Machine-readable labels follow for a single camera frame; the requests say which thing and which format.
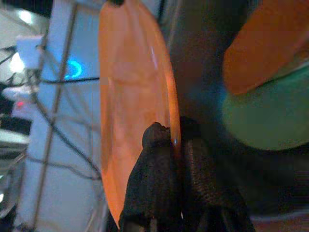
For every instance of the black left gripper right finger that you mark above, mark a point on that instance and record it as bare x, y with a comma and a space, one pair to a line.
205, 193

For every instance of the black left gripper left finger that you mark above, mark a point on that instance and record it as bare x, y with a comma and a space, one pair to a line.
154, 188

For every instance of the orange plastic plate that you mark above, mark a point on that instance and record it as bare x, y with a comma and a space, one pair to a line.
132, 84

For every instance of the orange plastic bowl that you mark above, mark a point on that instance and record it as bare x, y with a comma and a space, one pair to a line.
260, 48

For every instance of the green plate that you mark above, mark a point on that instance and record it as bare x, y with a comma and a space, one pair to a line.
270, 116

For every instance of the stainless steel sink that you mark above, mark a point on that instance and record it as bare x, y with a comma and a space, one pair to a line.
205, 48

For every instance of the black power strip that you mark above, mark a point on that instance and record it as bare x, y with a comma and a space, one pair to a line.
14, 116

